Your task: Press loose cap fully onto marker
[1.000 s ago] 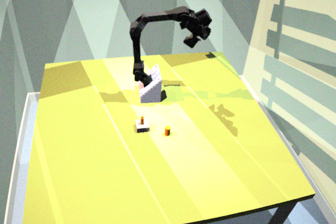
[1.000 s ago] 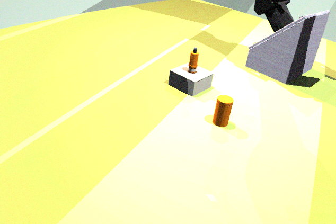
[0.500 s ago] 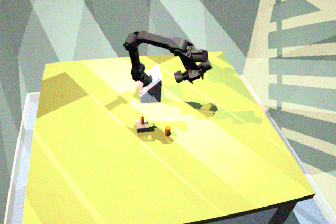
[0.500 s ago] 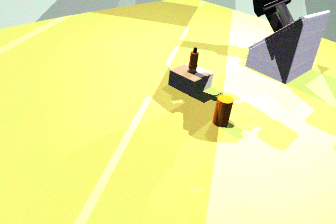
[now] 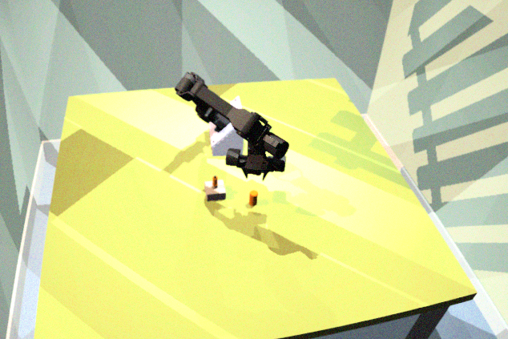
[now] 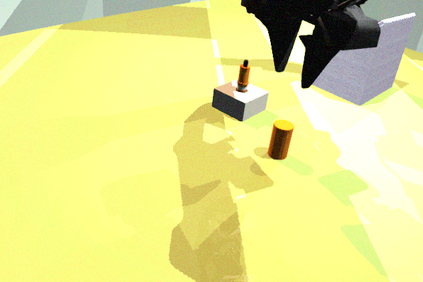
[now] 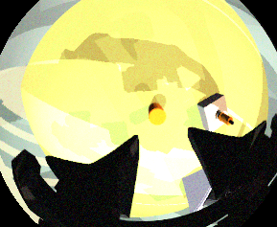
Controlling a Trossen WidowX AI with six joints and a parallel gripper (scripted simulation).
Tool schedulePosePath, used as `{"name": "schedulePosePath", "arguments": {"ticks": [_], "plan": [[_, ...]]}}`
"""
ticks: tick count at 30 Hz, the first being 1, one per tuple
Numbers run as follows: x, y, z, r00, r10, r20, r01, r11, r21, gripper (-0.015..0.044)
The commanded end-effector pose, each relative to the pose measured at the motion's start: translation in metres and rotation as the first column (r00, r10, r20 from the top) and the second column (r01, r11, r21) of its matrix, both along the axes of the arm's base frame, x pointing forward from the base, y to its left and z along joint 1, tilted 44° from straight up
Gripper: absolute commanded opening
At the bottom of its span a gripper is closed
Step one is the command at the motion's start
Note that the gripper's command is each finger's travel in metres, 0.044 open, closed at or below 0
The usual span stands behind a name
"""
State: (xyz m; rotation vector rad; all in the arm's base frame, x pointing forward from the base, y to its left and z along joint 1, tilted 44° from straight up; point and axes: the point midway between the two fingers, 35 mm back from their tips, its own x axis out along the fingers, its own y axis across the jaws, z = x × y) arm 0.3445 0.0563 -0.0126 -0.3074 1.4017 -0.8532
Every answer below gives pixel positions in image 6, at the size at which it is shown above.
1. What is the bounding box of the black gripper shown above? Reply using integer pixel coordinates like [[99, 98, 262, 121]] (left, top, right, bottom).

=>
[[255, 0, 381, 89]]

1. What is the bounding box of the orange-brown cylinder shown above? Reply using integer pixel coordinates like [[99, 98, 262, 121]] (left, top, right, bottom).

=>
[[268, 119, 294, 161]]

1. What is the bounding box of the orange marker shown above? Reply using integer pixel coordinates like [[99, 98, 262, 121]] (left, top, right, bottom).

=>
[[237, 59, 251, 92]]

